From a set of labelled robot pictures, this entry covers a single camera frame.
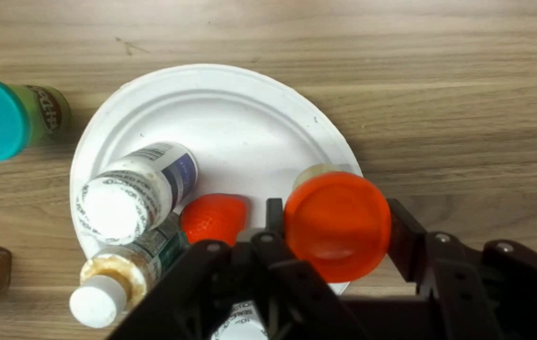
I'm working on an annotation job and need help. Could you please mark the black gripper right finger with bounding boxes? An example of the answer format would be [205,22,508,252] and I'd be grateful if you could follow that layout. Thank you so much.
[387,199,508,340]

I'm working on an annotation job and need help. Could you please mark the orange lid play-doh tub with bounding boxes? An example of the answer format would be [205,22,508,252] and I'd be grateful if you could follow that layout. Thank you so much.
[283,165,391,284]

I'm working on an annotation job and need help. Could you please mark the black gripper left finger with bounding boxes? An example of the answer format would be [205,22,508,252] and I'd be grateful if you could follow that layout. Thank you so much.
[251,199,368,340]

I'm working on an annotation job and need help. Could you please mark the teal lid play-doh tub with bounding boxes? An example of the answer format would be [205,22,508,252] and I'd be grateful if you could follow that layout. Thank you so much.
[0,82,71,163]

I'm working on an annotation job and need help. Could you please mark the white paper plate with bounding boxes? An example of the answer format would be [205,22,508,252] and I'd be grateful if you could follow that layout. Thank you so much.
[69,65,361,243]

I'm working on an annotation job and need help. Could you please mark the white bottle blue label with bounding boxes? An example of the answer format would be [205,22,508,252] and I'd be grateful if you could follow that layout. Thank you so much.
[75,142,198,246]

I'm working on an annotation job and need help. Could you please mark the white pill bottle silver cap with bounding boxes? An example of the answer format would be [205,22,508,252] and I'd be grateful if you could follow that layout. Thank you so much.
[209,301,268,340]

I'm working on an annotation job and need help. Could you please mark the clear bottle green label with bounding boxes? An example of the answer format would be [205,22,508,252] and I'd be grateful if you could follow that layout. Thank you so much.
[69,214,188,329]

